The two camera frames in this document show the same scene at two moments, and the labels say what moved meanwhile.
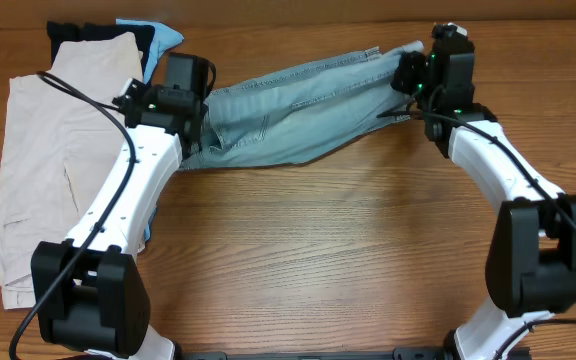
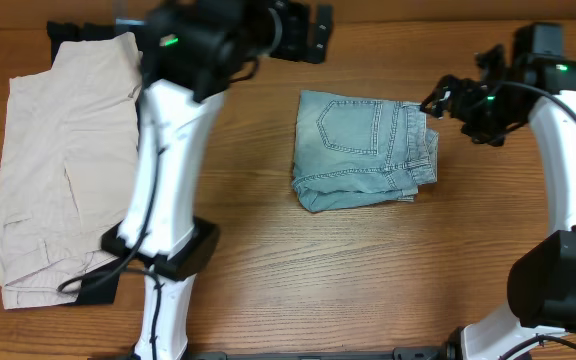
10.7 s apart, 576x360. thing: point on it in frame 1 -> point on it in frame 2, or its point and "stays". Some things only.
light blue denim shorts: (292, 115) -> (352, 151)
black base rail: (331, 353) stays
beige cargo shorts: (57, 150) stays
